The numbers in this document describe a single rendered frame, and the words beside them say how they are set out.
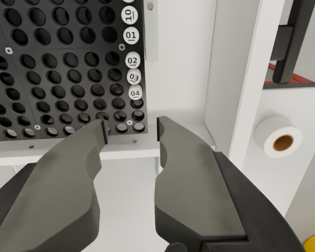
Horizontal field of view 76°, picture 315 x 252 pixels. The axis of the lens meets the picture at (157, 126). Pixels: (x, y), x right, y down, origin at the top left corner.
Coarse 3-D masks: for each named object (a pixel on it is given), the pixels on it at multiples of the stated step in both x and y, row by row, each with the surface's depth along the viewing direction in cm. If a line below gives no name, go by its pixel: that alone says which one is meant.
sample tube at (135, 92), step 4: (132, 84) 19; (136, 84) 18; (132, 88) 18; (136, 88) 18; (140, 88) 18; (128, 92) 18; (132, 92) 18; (136, 92) 18; (140, 92) 18; (132, 96) 18; (136, 96) 18; (140, 96) 18
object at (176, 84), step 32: (160, 0) 21; (192, 0) 21; (160, 32) 23; (192, 32) 23; (160, 64) 24; (192, 64) 25; (160, 96) 27; (192, 96) 27; (192, 128) 27; (0, 160) 23; (32, 160) 23
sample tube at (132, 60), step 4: (128, 52) 17; (132, 52) 17; (136, 52) 17; (128, 56) 16; (132, 56) 16; (136, 56) 16; (128, 60) 17; (132, 60) 17; (136, 60) 17; (128, 64) 17; (132, 64) 17; (136, 64) 17
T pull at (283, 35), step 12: (300, 0) 16; (312, 0) 15; (300, 12) 16; (288, 24) 17; (300, 24) 16; (276, 36) 17; (288, 36) 17; (300, 36) 17; (276, 48) 17; (288, 48) 17; (300, 48) 17; (288, 60) 18; (276, 72) 19; (288, 72) 18; (276, 84) 19
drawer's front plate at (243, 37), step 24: (216, 0) 22; (240, 0) 16; (264, 0) 14; (216, 24) 22; (240, 24) 17; (264, 24) 14; (216, 48) 22; (240, 48) 17; (264, 48) 15; (216, 72) 23; (240, 72) 17; (264, 72) 16; (216, 96) 23; (240, 96) 17; (216, 120) 24; (240, 120) 18; (216, 144) 24; (240, 144) 20; (240, 168) 21
